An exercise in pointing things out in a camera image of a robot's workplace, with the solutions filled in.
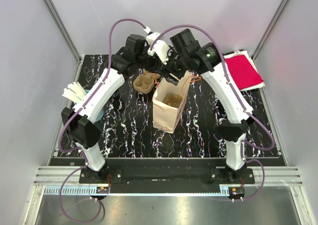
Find black marble pattern mat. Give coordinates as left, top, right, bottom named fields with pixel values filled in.
left=51, top=53, right=281, bottom=159

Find beige paper takeout bag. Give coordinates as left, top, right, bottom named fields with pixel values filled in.
left=152, top=71, right=201, bottom=134

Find red cloth napkin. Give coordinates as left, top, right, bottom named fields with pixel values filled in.
left=223, top=55, right=264, bottom=90

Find light blue holder cup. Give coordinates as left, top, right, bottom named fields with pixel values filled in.
left=85, top=89, right=104, bottom=122

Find white wooden stirrer bundle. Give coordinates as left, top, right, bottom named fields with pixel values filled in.
left=62, top=82, right=87, bottom=104

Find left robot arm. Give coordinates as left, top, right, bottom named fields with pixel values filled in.
left=61, top=32, right=167, bottom=183

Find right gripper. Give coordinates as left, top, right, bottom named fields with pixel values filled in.
left=155, top=45, right=188, bottom=86

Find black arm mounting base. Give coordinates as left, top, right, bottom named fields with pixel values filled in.
left=79, top=158, right=255, bottom=185

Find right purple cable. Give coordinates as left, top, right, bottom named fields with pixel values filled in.
left=150, top=24, right=275, bottom=201

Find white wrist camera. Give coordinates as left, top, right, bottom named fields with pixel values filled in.
left=144, top=26, right=160, bottom=45
left=148, top=40, right=170, bottom=65

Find brown pulp cup carrier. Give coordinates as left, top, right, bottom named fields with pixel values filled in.
left=163, top=93, right=183, bottom=108
left=133, top=69, right=160, bottom=94

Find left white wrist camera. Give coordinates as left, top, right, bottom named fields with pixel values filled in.
left=144, top=26, right=160, bottom=45

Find aluminium frame rail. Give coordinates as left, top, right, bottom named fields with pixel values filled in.
left=24, top=164, right=318, bottom=225

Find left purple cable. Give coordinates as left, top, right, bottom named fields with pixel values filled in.
left=58, top=18, right=152, bottom=222

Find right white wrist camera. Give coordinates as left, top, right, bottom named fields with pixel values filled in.
left=148, top=40, right=170, bottom=65

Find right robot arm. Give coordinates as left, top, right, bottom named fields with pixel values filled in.
left=165, top=25, right=254, bottom=184

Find purple cable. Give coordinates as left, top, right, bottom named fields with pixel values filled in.
left=58, top=18, right=152, bottom=222
left=150, top=24, right=275, bottom=201

